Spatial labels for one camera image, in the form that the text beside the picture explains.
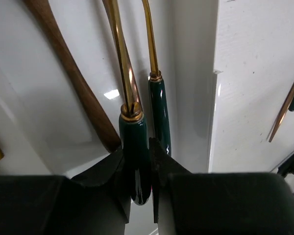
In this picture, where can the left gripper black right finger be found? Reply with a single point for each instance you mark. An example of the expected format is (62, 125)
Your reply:
(185, 203)

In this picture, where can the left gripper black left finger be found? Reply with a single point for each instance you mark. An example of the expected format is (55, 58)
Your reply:
(93, 202)

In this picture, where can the white divided utensil tray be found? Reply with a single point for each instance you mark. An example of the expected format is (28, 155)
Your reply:
(43, 128)

